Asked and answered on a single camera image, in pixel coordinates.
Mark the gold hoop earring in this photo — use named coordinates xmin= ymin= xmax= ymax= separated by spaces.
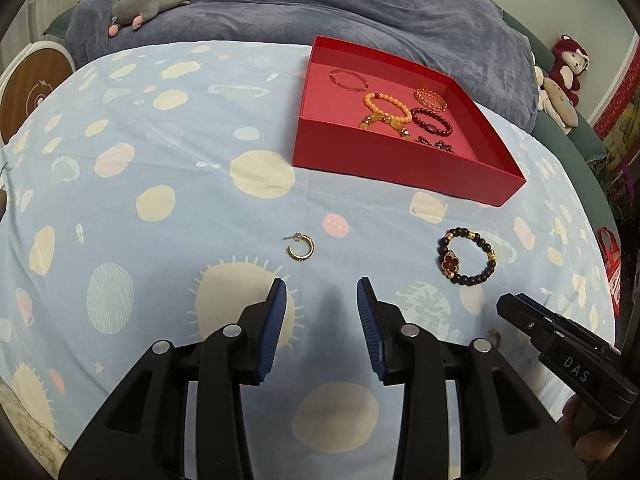
xmin=283 ymin=232 xmax=317 ymax=261

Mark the beige round plush pillow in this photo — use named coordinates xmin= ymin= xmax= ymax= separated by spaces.
xmin=542 ymin=77 xmax=580 ymax=135

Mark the green bed frame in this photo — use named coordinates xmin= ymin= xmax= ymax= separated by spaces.
xmin=500 ymin=10 xmax=621 ymax=241

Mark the person's right hand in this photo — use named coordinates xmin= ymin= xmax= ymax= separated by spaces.
xmin=555 ymin=392 xmax=626 ymax=461

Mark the blue-grey duvet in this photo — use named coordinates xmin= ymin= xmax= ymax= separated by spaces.
xmin=65 ymin=0 xmax=538 ymax=133

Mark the dark red heart bead bracelet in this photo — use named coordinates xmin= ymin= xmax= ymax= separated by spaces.
xmin=410 ymin=106 xmax=453 ymax=136

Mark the grey plush mouse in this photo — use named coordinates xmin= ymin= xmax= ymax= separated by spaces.
xmin=107 ymin=0 xmax=193 ymax=37

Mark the blue planet print bed sheet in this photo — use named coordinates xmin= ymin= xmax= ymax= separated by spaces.
xmin=0 ymin=40 xmax=621 ymax=480

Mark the gold chain cuff bracelet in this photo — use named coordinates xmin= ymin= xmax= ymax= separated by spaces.
xmin=414 ymin=87 xmax=447 ymax=112

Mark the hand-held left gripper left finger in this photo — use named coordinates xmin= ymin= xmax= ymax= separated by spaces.
xmin=59 ymin=277 xmax=288 ymax=480

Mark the thin red bead bracelet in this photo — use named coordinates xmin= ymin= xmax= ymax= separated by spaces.
xmin=329 ymin=68 xmax=370 ymax=93

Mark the red wall banner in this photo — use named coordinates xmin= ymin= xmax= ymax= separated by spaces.
xmin=595 ymin=35 xmax=640 ymax=136

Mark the yellow jade bead bracelet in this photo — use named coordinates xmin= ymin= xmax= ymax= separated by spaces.
xmin=357 ymin=112 xmax=413 ymax=140

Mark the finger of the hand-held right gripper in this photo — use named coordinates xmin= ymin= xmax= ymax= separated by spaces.
xmin=496 ymin=292 xmax=566 ymax=356

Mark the red cardboard box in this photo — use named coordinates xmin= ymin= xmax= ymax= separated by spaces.
xmin=291 ymin=35 xmax=527 ymax=207

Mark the red bag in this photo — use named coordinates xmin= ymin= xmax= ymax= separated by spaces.
xmin=597 ymin=226 xmax=623 ymax=318

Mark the green plant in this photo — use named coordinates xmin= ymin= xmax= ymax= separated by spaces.
xmin=590 ymin=152 xmax=631 ymax=221

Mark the dark red monkey plush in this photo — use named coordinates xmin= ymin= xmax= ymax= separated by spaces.
xmin=551 ymin=35 xmax=591 ymax=107

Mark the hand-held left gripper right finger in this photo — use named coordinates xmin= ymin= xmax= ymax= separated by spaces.
xmin=355 ymin=276 xmax=588 ymax=480

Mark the white small plush toy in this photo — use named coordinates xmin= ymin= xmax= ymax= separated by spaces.
xmin=532 ymin=65 xmax=556 ymax=121

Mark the purple bead bow bracelet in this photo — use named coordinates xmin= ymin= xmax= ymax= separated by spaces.
xmin=415 ymin=134 xmax=456 ymax=155

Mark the black bead flower charm bracelet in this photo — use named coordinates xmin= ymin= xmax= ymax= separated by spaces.
xmin=437 ymin=228 xmax=498 ymax=287

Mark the orange bead bracelet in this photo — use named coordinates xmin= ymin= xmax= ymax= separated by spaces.
xmin=362 ymin=91 xmax=413 ymax=123

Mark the round wooden white side table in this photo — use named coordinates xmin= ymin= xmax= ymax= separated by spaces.
xmin=0 ymin=42 xmax=76 ymax=146

